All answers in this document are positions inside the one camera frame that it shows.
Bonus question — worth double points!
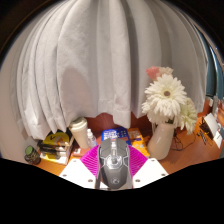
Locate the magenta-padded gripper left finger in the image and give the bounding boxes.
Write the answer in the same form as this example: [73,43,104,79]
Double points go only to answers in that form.
[58,143,101,189]

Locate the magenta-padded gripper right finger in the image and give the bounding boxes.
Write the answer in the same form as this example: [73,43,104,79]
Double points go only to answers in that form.
[128,144,169,189]

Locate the thin red notebook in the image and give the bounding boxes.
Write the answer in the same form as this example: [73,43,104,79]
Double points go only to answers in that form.
[71,148,84,158]

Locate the cream lidded tumbler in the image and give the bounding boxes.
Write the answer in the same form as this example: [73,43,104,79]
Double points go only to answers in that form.
[68,116,90,150]

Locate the white flower bouquet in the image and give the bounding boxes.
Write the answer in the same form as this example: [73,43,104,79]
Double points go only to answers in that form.
[141,65,199,135]

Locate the small clear spray bottle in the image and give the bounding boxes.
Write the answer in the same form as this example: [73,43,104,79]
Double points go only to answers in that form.
[86,128,98,149]

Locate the dark green mug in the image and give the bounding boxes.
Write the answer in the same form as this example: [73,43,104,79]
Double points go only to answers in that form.
[24,145,42,166]

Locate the black cable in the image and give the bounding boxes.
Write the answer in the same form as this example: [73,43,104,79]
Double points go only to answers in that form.
[170,131,198,152]

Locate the white ceramic vase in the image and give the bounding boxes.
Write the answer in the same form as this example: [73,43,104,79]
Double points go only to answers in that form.
[146,121,176,161]

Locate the black grey computer mouse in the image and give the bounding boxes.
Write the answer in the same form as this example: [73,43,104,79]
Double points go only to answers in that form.
[94,137,134,190]

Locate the white curtain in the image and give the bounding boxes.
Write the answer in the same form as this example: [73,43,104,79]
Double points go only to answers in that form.
[9,0,209,141]

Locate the yellow black book stack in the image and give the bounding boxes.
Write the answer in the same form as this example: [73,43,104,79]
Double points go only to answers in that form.
[37,131,75,166]

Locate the white flat device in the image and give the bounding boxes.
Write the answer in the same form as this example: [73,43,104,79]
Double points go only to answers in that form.
[199,112,222,141]

